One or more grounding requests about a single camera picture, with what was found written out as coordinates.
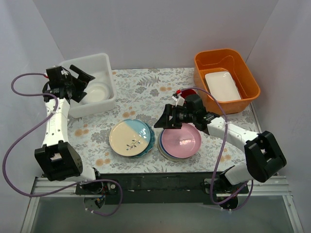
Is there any white deep round plate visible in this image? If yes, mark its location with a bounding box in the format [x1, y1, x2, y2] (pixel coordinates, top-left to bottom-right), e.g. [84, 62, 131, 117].
[81, 82, 111, 104]

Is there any teal scalloped plate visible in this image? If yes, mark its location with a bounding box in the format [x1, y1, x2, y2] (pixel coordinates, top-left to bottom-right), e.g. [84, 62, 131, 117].
[132, 123, 156, 158]

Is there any cream blue leaf plate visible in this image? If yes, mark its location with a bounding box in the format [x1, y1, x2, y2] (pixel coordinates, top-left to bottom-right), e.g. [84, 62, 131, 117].
[109, 119, 151, 157]

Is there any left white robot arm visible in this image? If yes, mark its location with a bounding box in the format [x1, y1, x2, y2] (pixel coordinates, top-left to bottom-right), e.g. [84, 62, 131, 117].
[35, 65, 104, 194]

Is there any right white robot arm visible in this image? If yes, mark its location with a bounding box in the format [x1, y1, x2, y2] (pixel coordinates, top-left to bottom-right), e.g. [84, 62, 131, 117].
[154, 94, 287, 193]

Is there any white translucent plastic bin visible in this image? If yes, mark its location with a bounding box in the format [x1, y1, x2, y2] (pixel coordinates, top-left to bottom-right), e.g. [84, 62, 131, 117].
[59, 53, 117, 118]

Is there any orange plastic bin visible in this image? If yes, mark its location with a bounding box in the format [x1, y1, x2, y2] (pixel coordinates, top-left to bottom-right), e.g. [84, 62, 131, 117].
[193, 49, 260, 115]

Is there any red black cup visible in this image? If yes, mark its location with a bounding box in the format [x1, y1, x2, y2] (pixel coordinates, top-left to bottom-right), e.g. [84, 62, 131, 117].
[181, 89, 196, 99]

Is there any pink round plate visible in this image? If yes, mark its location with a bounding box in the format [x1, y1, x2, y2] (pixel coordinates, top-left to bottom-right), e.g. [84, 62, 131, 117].
[160, 124, 202, 159]

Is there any floral table mat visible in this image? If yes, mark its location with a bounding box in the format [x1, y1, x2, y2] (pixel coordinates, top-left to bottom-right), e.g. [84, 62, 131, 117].
[68, 68, 245, 173]

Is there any white rectangular plate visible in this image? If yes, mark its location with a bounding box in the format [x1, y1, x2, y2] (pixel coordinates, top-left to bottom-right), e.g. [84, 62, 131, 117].
[205, 71, 241, 102]

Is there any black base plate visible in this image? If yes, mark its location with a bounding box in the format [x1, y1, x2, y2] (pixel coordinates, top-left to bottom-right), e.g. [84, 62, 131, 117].
[43, 169, 277, 204]

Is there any aluminium rail frame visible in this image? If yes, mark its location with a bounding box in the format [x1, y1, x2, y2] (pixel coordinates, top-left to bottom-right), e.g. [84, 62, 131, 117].
[22, 176, 303, 233]

